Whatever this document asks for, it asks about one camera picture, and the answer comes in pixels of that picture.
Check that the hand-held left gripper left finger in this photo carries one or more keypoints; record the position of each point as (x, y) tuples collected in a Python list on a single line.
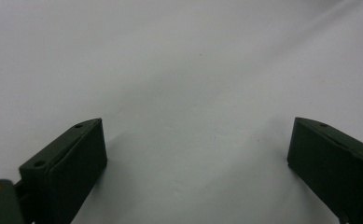
[(65, 174)]

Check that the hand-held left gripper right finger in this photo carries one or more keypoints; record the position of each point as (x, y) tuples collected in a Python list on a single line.
[(334, 165)]

